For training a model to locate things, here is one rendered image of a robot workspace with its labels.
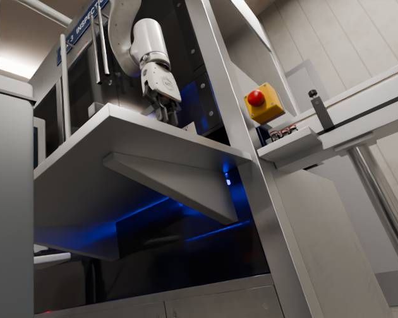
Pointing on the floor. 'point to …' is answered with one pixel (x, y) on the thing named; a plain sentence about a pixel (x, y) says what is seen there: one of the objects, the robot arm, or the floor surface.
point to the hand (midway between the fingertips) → (167, 118)
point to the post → (255, 172)
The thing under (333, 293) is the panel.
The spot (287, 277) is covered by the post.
